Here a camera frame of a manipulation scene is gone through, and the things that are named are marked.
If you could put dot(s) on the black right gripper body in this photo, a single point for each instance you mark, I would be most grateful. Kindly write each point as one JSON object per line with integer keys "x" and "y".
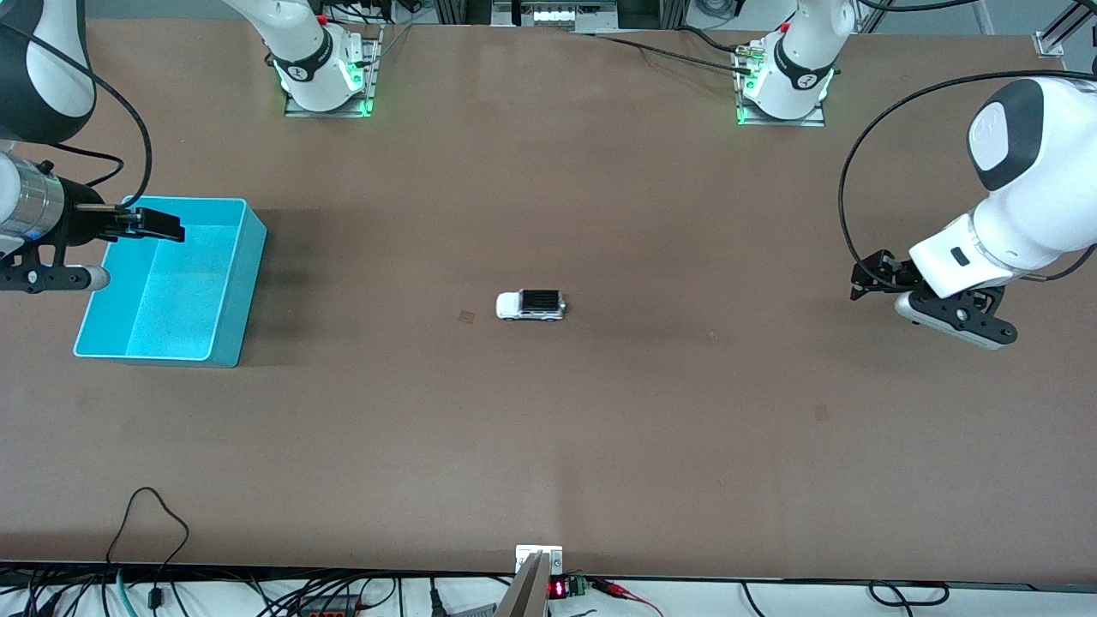
{"x": 83, "y": 219}

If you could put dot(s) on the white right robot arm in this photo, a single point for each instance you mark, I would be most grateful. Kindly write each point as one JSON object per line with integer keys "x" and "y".
{"x": 313, "y": 60}

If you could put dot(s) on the teal plastic bin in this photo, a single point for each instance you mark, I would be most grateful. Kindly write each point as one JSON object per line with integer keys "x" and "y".
{"x": 171, "y": 291}

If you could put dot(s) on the diagonal aluminium profile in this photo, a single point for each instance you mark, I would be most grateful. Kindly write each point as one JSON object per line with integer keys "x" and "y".
{"x": 1071, "y": 19}

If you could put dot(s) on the metal unit with white lights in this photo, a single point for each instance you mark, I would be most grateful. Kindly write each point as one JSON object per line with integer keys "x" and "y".
{"x": 557, "y": 15}

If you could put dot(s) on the orange and black box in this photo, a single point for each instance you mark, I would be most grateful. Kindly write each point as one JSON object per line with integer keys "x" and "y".
{"x": 330, "y": 610}

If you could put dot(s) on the red LED display module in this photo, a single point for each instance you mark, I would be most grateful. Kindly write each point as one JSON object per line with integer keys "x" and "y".
{"x": 559, "y": 589}

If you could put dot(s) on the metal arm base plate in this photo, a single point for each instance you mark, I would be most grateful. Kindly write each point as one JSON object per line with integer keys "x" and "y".
{"x": 330, "y": 111}
{"x": 806, "y": 122}

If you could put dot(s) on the upright aluminium frame post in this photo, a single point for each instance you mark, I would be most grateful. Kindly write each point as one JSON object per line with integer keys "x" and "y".
{"x": 874, "y": 13}

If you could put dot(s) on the metal table corner bracket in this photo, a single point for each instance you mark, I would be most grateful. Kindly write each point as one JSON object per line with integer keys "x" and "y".
{"x": 1047, "y": 44}

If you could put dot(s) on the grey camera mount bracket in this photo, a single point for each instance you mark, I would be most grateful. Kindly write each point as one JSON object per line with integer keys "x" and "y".
{"x": 527, "y": 591}

